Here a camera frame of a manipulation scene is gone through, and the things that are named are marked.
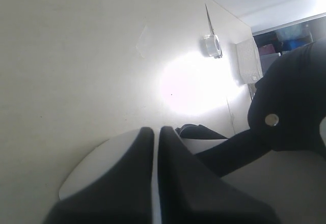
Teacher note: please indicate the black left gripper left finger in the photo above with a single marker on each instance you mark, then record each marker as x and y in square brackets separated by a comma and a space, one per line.
[121, 195]

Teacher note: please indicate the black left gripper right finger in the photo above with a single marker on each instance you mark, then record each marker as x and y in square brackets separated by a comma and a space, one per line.
[191, 193]

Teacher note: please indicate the clear tape roll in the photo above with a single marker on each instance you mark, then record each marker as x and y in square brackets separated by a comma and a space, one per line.
[211, 47]

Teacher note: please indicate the white round base plate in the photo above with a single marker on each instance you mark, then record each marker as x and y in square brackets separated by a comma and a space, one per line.
[106, 155]

